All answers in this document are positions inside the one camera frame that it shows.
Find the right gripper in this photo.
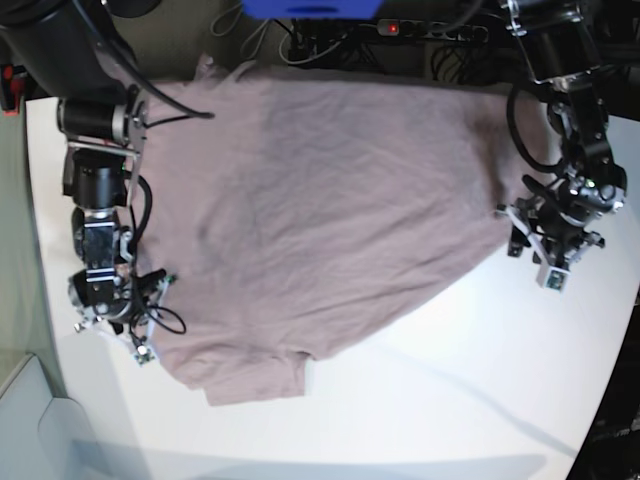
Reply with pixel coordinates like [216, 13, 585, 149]
[73, 269, 186, 350]

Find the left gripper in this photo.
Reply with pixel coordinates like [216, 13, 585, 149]
[496, 198, 606, 270]

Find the mauve t-shirt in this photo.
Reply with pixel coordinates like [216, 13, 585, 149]
[138, 58, 527, 406]

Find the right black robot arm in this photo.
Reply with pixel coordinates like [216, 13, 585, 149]
[1, 1, 198, 359]

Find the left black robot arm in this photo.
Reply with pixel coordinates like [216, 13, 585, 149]
[499, 1, 627, 291]

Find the grey rounded bin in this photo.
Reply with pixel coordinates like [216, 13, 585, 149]
[1, 356, 104, 479]

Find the red and black clamp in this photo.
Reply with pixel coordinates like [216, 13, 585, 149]
[1, 64, 26, 116]

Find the black power strip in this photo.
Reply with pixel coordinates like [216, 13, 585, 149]
[375, 19, 489, 44]

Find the blue plastic box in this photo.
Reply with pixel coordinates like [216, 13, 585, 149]
[241, 0, 383, 19]

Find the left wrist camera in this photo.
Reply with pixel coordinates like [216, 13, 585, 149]
[536, 263, 570, 293]

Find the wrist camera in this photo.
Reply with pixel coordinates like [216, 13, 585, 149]
[133, 345, 157, 367]
[536, 263, 570, 293]

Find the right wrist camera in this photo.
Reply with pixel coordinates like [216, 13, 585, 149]
[133, 345, 157, 367]

